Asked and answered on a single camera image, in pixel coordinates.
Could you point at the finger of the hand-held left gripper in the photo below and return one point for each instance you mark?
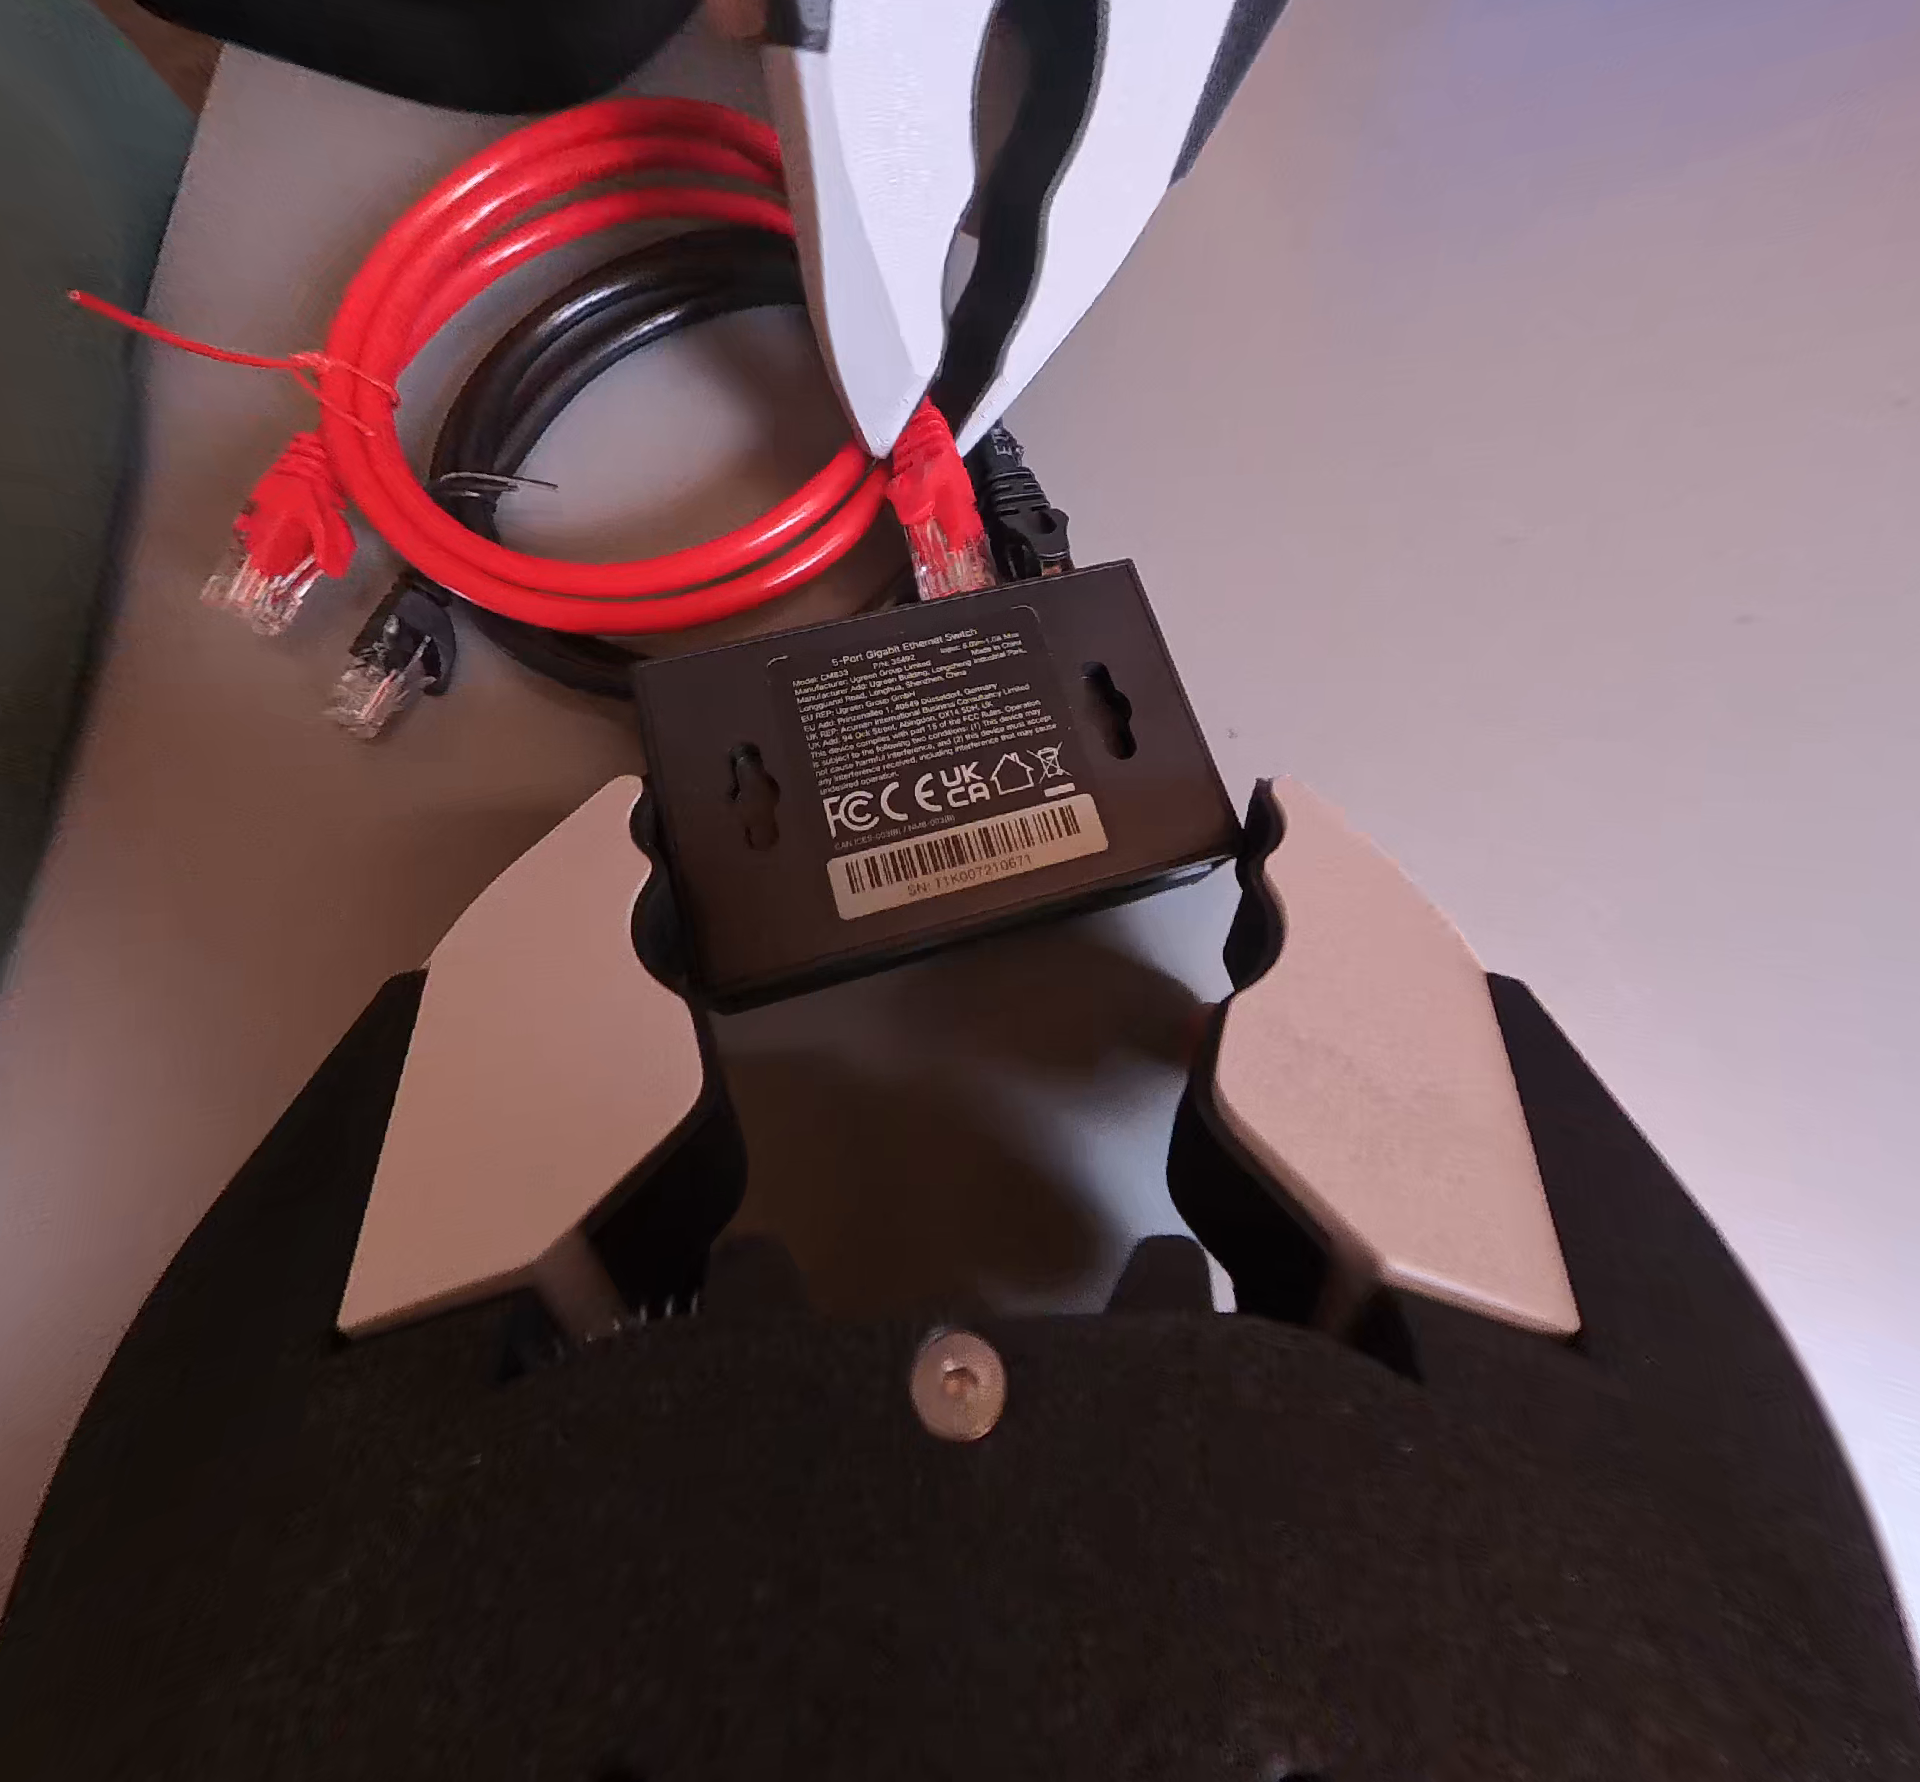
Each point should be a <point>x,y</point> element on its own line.
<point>1141,42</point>
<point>900,86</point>

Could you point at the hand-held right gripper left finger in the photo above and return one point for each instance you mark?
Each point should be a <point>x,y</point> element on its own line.
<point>526,1061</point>

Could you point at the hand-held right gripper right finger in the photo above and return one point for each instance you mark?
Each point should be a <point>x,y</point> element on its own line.
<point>1380,1092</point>

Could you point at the black ethernet switch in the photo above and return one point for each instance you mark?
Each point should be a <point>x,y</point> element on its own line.
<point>938,761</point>

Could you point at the black twist tie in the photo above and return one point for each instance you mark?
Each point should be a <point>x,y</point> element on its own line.
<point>495,480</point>

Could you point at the red twist tie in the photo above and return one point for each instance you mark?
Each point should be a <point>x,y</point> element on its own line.
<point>150,324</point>

